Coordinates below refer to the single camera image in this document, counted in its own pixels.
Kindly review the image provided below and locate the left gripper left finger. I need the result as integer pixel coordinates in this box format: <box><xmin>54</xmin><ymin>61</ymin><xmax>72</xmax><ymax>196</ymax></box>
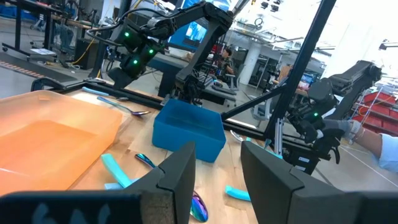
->
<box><xmin>0</xmin><ymin>141</ymin><xmax>197</xmax><ymax>224</ymax></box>

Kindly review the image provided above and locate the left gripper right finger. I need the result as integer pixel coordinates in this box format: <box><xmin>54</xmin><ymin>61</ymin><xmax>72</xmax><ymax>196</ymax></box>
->
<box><xmin>240</xmin><ymin>141</ymin><xmax>398</xmax><ymax>224</ymax></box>

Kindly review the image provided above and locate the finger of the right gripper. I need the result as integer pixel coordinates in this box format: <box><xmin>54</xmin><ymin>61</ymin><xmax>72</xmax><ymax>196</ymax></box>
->
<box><xmin>107</xmin><ymin>67</ymin><xmax>126</xmax><ymax>91</ymax></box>
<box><xmin>123</xmin><ymin>72</ymin><xmax>140</xmax><ymax>90</ymax></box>

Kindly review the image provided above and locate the green handled silver spoon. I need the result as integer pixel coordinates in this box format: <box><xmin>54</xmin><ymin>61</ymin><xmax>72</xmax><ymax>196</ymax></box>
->
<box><xmin>229</xmin><ymin>129</ymin><xmax>284</xmax><ymax>160</ymax></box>
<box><xmin>100</xmin><ymin>153</ymin><xmax>133</xmax><ymax>189</ymax></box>

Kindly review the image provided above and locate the black equipment case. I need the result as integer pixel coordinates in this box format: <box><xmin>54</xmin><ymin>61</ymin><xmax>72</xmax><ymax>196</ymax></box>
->
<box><xmin>74</xmin><ymin>37</ymin><xmax>100</xmax><ymax>70</ymax></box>

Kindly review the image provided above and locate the blue plastic bin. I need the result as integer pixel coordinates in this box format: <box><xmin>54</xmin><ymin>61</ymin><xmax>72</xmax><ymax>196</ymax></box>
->
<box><xmin>151</xmin><ymin>98</ymin><xmax>227</xmax><ymax>164</ymax></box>

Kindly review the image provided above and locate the large blue display screen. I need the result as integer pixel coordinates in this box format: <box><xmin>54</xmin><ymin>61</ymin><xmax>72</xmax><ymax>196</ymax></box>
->
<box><xmin>169</xmin><ymin>20</ymin><xmax>208</xmax><ymax>52</ymax></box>

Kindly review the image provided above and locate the person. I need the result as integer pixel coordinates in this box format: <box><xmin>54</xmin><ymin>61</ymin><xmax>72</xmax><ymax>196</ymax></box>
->
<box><xmin>216</xmin><ymin>46</ymin><xmax>236</xmax><ymax>84</ymax></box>

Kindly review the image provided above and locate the person's hand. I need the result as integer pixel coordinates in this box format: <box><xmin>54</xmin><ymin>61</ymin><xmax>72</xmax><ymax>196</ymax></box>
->
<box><xmin>322</xmin><ymin>119</ymin><xmax>363</xmax><ymax>146</ymax></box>

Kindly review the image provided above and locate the black metal workbench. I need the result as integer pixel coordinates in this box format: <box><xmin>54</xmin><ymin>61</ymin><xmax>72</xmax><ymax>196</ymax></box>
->
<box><xmin>0</xmin><ymin>0</ymin><xmax>103</xmax><ymax>78</ymax></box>

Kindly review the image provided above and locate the small background monitor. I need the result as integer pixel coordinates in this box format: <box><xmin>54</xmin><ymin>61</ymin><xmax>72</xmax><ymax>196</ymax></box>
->
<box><xmin>297</xmin><ymin>72</ymin><xmax>315</xmax><ymax>91</ymax></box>

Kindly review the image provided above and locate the red storage bin shelf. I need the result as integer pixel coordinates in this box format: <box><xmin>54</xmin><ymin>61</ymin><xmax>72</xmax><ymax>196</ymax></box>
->
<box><xmin>353</xmin><ymin>91</ymin><xmax>398</xmax><ymax>136</ymax></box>

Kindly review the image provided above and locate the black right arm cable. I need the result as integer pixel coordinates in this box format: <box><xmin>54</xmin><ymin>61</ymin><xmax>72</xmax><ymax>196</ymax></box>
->
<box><xmin>86</xmin><ymin>6</ymin><xmax>175</xmax><ymax>48</ymax></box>

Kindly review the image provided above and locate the black aluminium rig frame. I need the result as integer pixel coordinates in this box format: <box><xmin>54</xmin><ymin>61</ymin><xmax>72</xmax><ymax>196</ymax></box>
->
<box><xmin>30</xmin><ymin>0</ymin><xmax>338</xmax><ymax>175</ymax></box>

